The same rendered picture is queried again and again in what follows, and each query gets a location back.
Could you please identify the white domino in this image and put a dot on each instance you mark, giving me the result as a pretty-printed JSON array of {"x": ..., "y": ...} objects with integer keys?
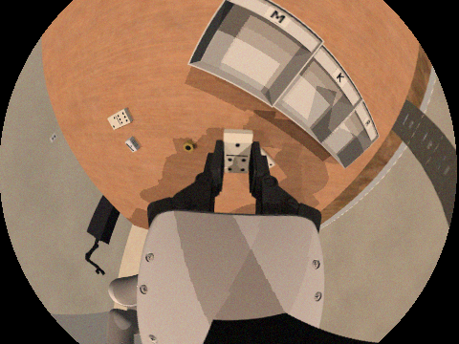
[
  {"x": 270, "y": 160},
  {"x": 237, "y": 148},
  {"x": 119, "y": 119}
]

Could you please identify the yellow hex nut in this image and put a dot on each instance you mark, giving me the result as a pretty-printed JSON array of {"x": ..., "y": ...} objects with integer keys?
[{"x": 189, "y": 146}]

